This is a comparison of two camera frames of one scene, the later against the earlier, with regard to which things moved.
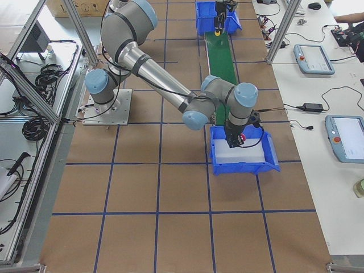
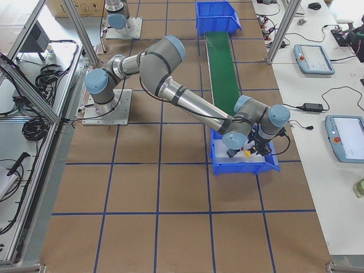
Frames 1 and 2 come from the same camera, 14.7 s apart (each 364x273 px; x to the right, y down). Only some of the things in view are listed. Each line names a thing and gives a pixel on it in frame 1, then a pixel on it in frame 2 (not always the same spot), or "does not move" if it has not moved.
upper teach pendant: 313,59 does not move
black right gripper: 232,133 -> 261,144
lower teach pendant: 346,134 does not move
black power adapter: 311,107 does not move
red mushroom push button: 243,136 -> 231,152
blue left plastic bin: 206,14 does not move
